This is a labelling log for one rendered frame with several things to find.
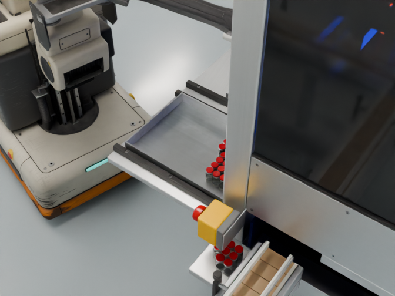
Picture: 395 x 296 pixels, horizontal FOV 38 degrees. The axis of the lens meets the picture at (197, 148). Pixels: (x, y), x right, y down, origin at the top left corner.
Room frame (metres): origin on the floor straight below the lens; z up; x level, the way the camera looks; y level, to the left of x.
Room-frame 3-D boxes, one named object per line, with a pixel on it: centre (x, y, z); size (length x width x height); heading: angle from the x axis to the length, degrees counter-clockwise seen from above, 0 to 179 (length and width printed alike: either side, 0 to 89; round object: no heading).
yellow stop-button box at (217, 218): (0.76, -0.05, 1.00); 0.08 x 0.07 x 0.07; 54
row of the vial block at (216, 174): (1.03, -0.10, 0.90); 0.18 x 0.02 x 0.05; 143
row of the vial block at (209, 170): (1.05, -0.08, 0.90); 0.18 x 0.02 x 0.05; 143
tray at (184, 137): (1.10, -0.01, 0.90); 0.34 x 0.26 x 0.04; 53
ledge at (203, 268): (0.73, -0.07, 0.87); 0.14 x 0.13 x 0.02; 54
